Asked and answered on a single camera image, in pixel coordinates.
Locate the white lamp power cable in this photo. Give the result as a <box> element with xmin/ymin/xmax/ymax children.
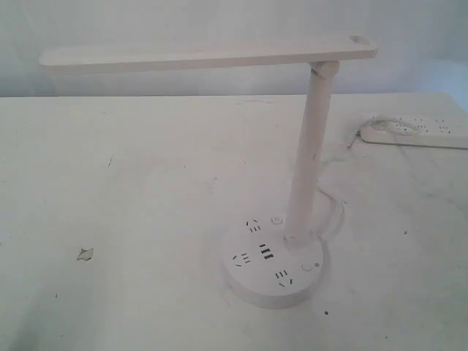
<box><xmin>317</xmin><ymin>128</ymin><xmax>363</xmax><ymax>238</ymax></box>

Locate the white power strip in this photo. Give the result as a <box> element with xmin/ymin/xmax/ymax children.
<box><xmin>359</xmin><ymin>115</ymin><xmax>467</xmax><ymax>150</ymax></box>

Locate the white desk lamp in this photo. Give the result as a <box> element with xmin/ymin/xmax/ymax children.
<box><xmin>39</xmin><ymin>34</ymin><xmax>378</xmax><ymax>309</ymax></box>

